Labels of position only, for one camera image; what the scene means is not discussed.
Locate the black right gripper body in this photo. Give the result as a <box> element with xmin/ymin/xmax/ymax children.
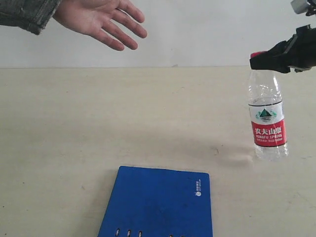
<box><xmin>284</xmin><ymin>24</ymin><xmax>316</xmax><ymax>73</ymax></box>

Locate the grey knitted sleeve forearm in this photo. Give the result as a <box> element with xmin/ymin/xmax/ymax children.
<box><xmin>0</xmin><ymin>0</ymin><xmax>61</xmax><ymax>35</ymax></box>

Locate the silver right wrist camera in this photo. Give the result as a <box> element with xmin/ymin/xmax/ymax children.
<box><xmin>291</xmin><ymin>0</ymin><xmax>316</xmax><ymax>16</ymax></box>

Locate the clear water bottle red label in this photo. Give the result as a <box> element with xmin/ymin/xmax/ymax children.
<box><xmin>247</xmin><ymin>50</ymin><xmax>289</xmax><ymax>162</ymax></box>

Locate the blue ring-binder notebook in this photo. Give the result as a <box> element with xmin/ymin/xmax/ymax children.
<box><xmin>98</xmin><ymin>166</ymin><xmax>213</xmax><ymax>237</ymax></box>

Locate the person's open bare hand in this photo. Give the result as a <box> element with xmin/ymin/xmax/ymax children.
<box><xmin>53</xmin><ymin>0</ymin><xmax>148</xmax><ymax>51</ymax></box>

